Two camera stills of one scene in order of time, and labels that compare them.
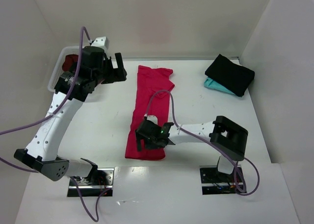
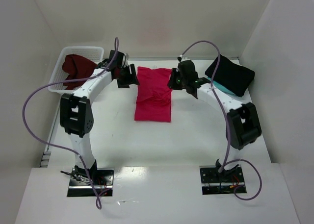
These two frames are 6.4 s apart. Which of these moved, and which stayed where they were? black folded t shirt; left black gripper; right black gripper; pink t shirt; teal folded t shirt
Moved: right black gripper; left black gripper; pink t shirt
Stayed: teal folded t shirt; black folded t shirt
